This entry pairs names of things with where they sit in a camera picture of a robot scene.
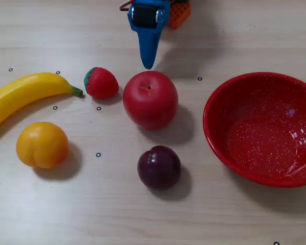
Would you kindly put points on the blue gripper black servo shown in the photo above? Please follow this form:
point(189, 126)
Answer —
point(146, 30)

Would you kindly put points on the orange yellow toy peach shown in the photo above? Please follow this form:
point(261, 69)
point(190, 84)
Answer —
point(42, 145)

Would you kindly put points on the orange robot arm base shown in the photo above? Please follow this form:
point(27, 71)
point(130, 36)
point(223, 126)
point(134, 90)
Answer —
point(179, 14)

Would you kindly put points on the red speckled bowl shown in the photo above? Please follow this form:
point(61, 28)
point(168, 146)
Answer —
point(265, 132)

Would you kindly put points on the red toy apple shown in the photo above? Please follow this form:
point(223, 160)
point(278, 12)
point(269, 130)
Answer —
point(150, 100)

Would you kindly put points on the red toy strawberry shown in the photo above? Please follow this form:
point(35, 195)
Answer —
point(102, 83)

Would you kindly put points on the dark purple toy plum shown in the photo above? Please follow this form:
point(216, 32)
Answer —
point(159, 167)

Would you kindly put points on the yellow toy banana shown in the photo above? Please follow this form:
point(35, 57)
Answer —
point(23, 89)

